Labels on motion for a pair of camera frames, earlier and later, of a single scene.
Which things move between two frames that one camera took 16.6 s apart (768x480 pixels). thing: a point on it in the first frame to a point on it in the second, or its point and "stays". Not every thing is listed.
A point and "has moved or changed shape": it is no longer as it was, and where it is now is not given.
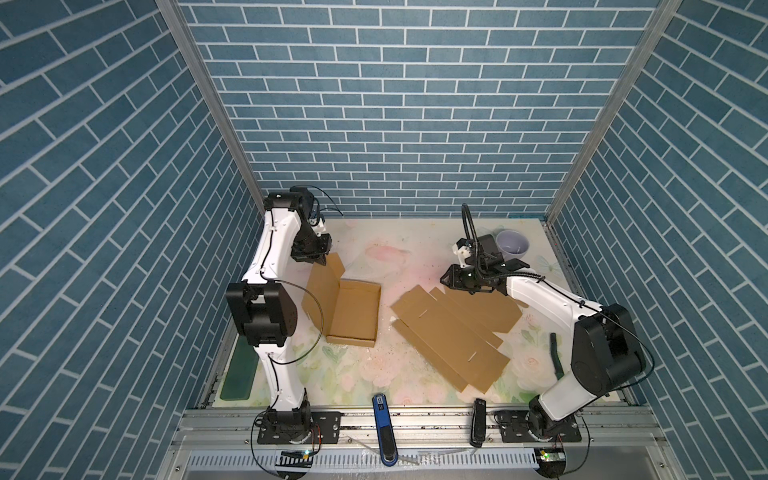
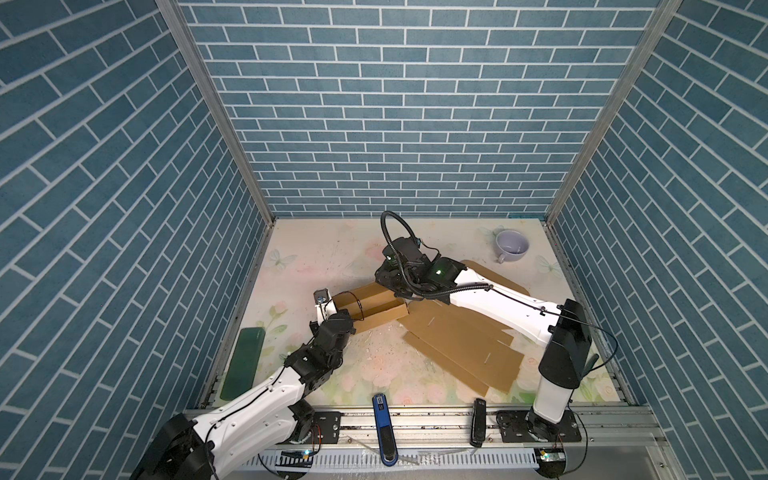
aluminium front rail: [420, 428] stays
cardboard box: [346, 310] has moved or changed shape
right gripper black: [452, 279] to [382, 275]
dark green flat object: [241, 372] stays
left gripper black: [317, 255] to [344, 314]
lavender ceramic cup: [512, 244] stays
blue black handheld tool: [385, 431] stays
